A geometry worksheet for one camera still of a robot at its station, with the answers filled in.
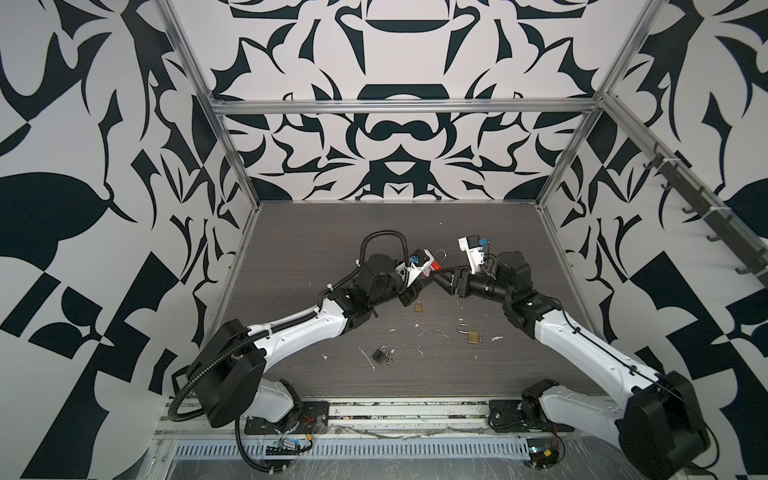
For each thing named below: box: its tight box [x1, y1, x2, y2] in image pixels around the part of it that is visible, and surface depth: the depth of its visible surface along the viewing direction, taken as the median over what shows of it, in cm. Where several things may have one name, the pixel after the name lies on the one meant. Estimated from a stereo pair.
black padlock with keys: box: [371, 345, 395, 365], surface depth 86 cm
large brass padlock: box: [456, 322, 479, 345], surface depth 89 cm
